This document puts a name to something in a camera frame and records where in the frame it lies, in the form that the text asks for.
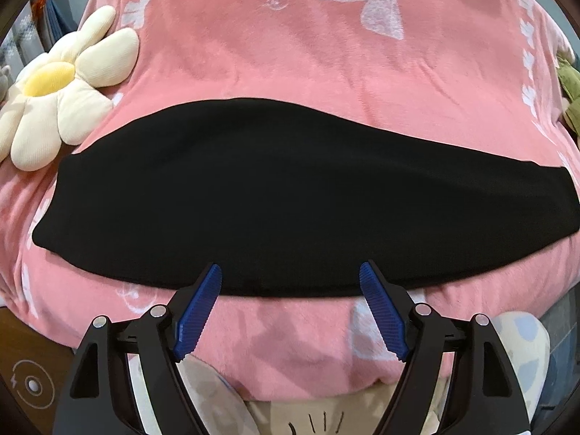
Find black pants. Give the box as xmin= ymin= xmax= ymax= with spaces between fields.
xmin=33 ymin=97 xmax=580 ymax=300

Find green plush toy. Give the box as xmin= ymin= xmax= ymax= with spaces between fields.
xmin=555 ymin=52 xmax=580 ymax=146

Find cartoon printed bed sheet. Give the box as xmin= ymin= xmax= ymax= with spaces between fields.
xmin=127 ymin=310 xmax=551 ymax=435

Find cream flower pillow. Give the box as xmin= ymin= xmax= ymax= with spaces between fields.
xmin=0 ymin=5 xmax=140 ymax=172

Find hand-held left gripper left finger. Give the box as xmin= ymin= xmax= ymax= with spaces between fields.
xmin=53 ymin=262 xmax=223 ymax=435

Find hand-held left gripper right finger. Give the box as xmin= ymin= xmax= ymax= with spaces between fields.
xmin=358 ymin=260 xmax=530 ymax=435

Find pink printed blanket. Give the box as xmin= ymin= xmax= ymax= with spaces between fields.
xmin=0 ymin=0 xmax=580 ymax=395

